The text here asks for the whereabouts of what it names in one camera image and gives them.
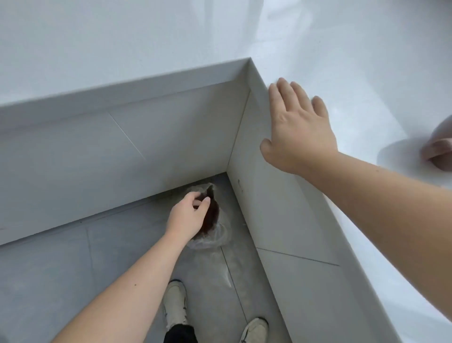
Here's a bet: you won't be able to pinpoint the person's right hand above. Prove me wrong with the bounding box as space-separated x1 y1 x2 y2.
260 77 340 175

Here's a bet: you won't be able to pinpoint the white corner counter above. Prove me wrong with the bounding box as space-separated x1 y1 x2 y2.
0 57 452 343

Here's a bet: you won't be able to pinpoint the dark brown bag contents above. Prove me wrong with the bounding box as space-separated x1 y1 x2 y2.
200 184 221 237

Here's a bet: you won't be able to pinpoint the person's right forearm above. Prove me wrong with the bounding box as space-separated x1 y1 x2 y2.
284 150 452 313

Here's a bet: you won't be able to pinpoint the person's white shoe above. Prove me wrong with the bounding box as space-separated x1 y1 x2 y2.
240 317 269 343
163 279 188 331

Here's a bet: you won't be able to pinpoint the person's left forearm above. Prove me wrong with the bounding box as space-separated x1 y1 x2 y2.
52 229 193 343

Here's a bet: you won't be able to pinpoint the clear plastic bag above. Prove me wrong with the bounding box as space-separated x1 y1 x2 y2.
185 183 231 251

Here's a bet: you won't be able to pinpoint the person's left hand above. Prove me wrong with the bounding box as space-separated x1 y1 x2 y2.
165 192 212 245

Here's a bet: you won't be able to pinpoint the person's left white shoe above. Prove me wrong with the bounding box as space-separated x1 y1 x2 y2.
163 279 188 331

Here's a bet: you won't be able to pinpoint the person's black trouser leg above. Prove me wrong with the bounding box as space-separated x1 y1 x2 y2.
164 323 198 343

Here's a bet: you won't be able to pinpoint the person's right white shoe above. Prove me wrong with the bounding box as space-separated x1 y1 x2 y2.
240 317 269 343

